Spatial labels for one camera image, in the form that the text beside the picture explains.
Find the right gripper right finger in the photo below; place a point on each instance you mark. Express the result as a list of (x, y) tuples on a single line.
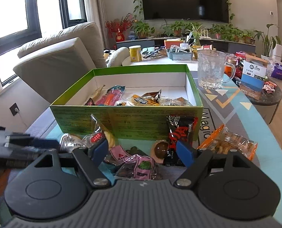
[(196, 162)]

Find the orange snack packet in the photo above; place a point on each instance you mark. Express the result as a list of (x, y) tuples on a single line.
[(140, 101)]

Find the black red chili packet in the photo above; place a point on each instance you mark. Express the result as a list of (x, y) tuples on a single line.
[(181, 128)]

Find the beige sofa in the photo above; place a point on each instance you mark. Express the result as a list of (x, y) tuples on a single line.
[(53, 64)]

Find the black red snack packet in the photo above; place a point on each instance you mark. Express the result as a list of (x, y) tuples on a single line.
[(90, 102)]

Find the pink blue snack packet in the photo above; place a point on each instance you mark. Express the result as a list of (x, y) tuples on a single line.
[(112, 95)]

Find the pink purple snack packet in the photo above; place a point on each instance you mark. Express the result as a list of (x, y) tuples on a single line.
[(138, 167)]

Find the green cardboard box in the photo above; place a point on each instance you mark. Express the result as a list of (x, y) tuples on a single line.
[(129, 122)]

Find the red flower decoration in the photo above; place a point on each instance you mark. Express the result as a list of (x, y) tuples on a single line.
[(117, 27)]

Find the white round coffee table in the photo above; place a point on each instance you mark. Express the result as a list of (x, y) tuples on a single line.
[(192, 65)]

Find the orange box on table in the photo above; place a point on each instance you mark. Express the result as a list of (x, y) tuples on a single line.
[(169, 42)]

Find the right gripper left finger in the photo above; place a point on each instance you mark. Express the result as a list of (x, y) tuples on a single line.
[(89, 161)]

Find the braised egg packet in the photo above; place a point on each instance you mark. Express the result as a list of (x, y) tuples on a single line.
[(159, 150)]

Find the tall leafy floor plant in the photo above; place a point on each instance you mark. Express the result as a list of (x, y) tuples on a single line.
[(269, 42)]

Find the round dark side table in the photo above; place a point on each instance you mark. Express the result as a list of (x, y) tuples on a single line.
[(268, 104)]

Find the yellow woven basket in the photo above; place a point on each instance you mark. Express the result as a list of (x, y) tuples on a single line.
[(195, 49)]

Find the wall mounted television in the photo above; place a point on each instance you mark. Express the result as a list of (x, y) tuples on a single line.
[(208, 10)]

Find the blue plastic tray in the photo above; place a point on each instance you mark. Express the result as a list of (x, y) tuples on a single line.
[(179, 56)]

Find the wall power socket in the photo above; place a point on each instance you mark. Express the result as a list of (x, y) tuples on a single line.
[(14, 109)]

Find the blue white carton box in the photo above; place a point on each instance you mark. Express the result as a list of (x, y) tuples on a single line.
[(253, 78)]

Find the long yellow snack packet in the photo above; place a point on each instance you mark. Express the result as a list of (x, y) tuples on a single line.
[(95, 95)]

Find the clear glass mug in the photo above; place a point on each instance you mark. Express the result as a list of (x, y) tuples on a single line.
[(211, 67)]

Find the yellow tin can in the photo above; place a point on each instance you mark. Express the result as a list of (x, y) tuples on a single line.
[(135, 53)]

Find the purple gift bag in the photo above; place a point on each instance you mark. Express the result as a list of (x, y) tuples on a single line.
[(277, 71)]

